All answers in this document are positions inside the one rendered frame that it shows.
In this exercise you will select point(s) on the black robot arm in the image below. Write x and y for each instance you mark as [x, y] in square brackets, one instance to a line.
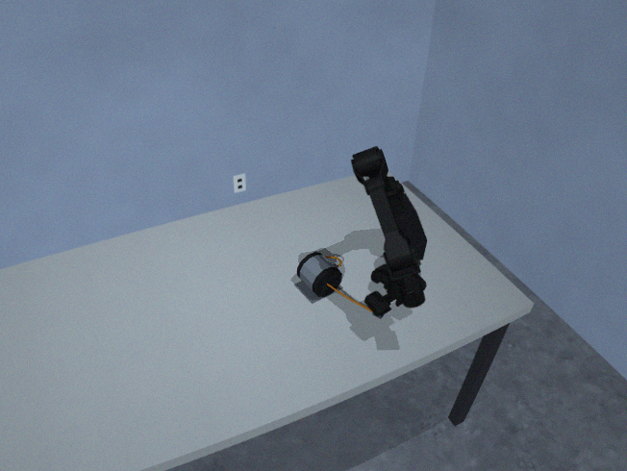
[384, 194]

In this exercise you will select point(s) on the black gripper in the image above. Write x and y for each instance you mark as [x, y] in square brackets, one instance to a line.
[381, 304]

